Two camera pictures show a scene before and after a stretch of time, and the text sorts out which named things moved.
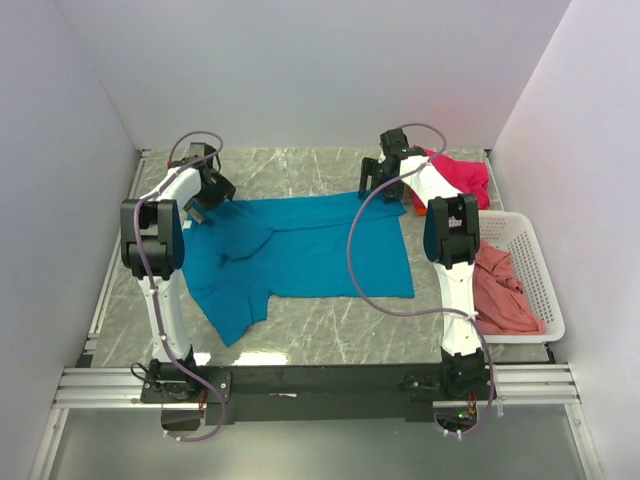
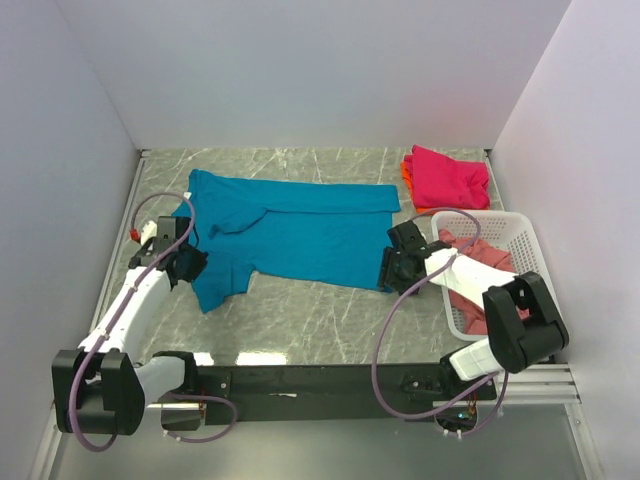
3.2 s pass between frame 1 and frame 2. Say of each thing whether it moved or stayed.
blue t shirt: moved
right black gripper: moved
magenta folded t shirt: stayed
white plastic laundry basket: stayed
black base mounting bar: stayed
